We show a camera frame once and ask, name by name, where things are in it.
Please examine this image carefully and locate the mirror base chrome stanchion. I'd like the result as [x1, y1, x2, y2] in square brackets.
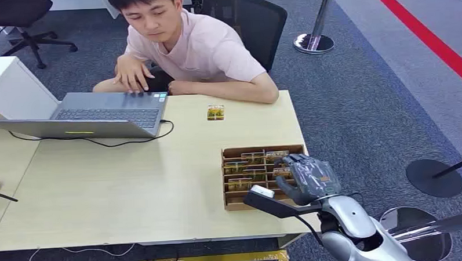
[378, 204, 462, 261]

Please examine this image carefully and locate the black mesh office chair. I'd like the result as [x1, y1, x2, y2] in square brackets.
[200, 0, 290, 76]

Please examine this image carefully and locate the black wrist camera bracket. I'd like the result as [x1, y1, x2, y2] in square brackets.
[243, 188, 323, 220]

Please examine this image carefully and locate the white box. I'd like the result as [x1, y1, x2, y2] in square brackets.
[0, 55, 61, 122]

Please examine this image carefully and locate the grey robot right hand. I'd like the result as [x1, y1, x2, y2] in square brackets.
[275, 152, 342, 207]

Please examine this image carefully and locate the person's right hand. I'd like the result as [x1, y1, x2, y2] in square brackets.
[112, 53, 156, 95]

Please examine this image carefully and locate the chrome stanchion post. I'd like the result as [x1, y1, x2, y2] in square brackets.
[292, 0, 340, 56]

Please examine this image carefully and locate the green yellow card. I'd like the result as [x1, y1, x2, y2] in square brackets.
[271, 166, 294, 180]
[265, 150, 290, 163]
[242, 168, 268, 183]
[241, 151, 267, 165]
[227, 177, 254, 192]
[223, 161, 250, 175]
[206, 104, 225, 121]

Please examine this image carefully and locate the black stand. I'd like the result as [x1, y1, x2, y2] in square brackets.
[183, 0, 205, 15]

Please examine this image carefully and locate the person's hand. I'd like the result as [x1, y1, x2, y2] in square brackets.
[112, 53, 156, 95]
[167, 79, 192, 97]

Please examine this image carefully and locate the black base stanchion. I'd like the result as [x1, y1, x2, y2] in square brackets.
[405, 154, 462, 200]

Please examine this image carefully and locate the seated person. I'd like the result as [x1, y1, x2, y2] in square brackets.
[89, 0, 280, 111]

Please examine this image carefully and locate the black swivel office chair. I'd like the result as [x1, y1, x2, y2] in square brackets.
[0, 0, 79, 72]

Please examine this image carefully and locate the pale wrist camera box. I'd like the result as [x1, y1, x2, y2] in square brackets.
[250, 184, 276, 200]

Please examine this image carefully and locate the white floor cable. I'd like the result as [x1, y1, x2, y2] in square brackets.
[27, 243, 137, 261]

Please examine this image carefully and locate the cardboard card holder tray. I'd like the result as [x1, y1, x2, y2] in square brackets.
[221, 144, 308, 212]

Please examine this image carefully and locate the person's left hand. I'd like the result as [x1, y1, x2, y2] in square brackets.
[167, 79, 192, 97]

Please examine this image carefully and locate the grey laptop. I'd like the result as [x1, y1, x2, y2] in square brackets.
[0, 89, 170, 144]

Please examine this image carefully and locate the black laptop cable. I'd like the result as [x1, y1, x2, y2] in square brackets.
[8, 119, 175, 152]

